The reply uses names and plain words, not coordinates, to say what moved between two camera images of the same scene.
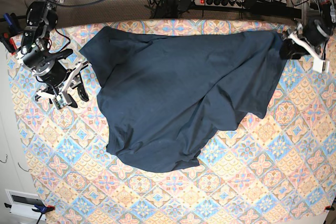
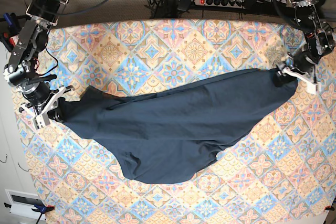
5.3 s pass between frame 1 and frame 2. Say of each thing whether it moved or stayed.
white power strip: stayed
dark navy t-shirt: moved
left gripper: moved
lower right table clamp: stayed
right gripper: moved
